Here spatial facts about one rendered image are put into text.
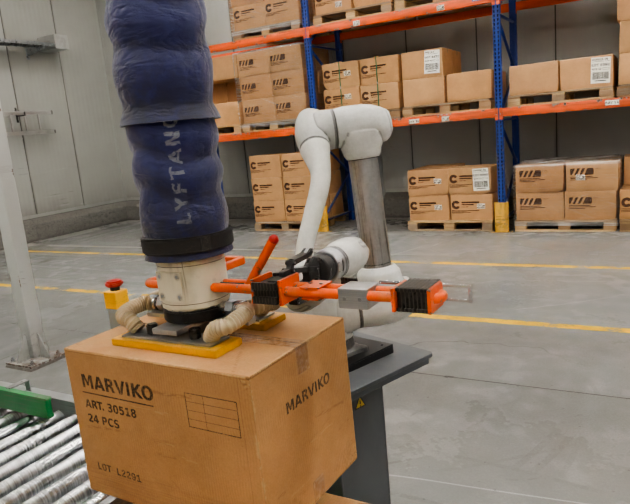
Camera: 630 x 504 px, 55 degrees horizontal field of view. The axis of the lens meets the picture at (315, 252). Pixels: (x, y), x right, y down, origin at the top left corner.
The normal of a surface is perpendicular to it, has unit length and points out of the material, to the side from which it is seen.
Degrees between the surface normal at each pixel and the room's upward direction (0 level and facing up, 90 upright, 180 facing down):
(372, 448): 90
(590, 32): 90
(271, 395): 89
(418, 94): 90
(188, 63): 80
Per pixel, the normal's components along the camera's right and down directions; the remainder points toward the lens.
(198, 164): 0.55, -0.27
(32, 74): 0.87, 0.02
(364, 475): 0.66, 0.09
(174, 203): 0.07, -0.10
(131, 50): -0.37, -0.01
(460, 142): -0.48, 0.22
